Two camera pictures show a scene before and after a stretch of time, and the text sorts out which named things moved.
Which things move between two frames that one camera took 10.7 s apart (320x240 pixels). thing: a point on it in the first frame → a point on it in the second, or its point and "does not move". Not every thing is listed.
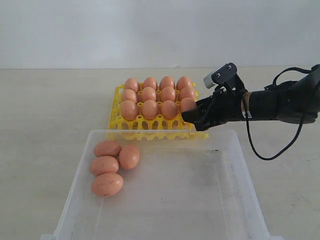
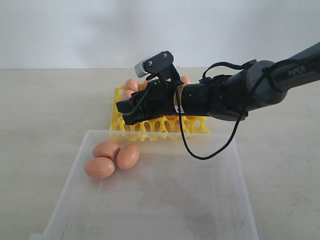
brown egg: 129,94 does not move
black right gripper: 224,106 → 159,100
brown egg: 132,84 does not move
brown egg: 183,82 does not move
